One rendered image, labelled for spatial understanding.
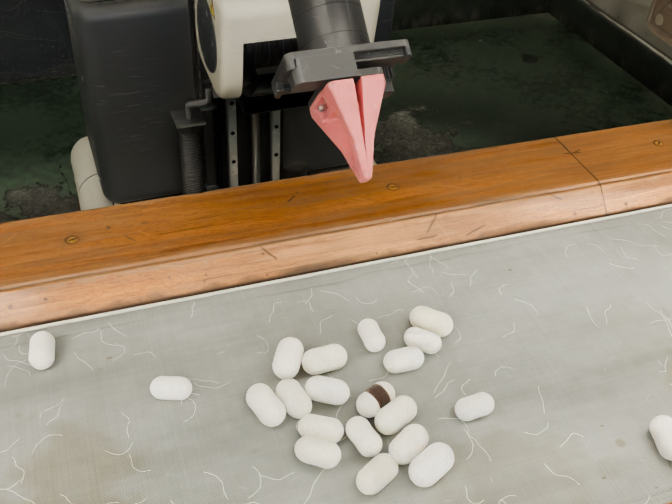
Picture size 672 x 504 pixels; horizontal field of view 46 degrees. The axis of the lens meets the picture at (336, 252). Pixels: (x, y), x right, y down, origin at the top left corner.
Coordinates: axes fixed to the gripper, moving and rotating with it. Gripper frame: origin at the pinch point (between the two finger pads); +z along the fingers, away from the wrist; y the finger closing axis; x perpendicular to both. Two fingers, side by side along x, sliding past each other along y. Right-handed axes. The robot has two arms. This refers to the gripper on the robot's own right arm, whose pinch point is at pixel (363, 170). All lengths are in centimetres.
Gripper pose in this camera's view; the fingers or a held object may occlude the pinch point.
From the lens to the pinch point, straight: 63.1
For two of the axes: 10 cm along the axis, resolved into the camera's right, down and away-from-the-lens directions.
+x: -2.5, 1.6, 9.5
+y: 9.4, -1.8, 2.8
